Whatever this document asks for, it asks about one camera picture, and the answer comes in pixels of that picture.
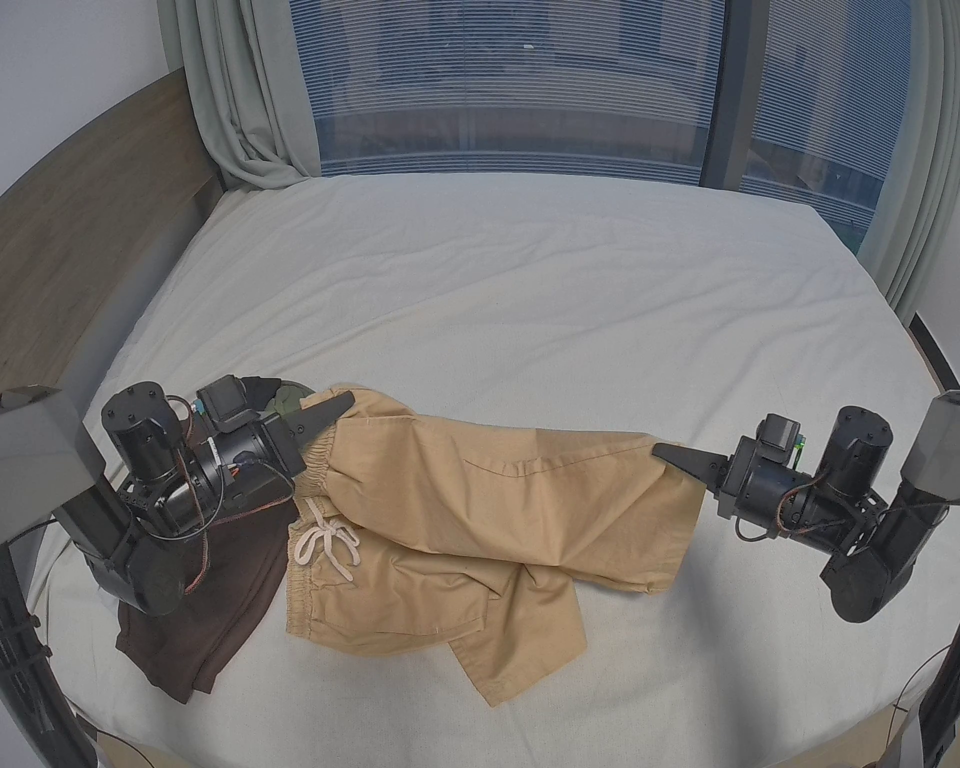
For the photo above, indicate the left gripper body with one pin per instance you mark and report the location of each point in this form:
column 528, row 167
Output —
column 247, row 465

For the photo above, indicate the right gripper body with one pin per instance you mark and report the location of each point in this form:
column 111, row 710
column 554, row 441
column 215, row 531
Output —
column 757, row 495

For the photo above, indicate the tan shorts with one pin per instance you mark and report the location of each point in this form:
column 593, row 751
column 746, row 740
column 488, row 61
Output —
column 487, row 495

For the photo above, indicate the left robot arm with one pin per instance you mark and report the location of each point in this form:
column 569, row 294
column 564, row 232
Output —
column 45, row 450

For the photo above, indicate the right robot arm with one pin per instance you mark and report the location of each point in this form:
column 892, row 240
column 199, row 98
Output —
column 855, row 450

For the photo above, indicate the bed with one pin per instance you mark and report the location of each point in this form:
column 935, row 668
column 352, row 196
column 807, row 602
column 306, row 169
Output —
column 525, row 300

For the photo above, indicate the green garment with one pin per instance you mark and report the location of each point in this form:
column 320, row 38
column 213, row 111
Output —
column 289, row 401

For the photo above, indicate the brown garment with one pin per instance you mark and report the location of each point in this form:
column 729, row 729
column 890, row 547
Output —
column 217, row 600

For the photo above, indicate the pale green curtain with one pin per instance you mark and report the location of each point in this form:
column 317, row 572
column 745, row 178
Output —
column 930, row 187
column 240, row 90

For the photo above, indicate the window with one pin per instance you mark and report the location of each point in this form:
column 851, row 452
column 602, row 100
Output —
column 525, row 90

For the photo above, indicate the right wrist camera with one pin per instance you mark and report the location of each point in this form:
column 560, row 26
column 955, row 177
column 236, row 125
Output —
column 780, row 433

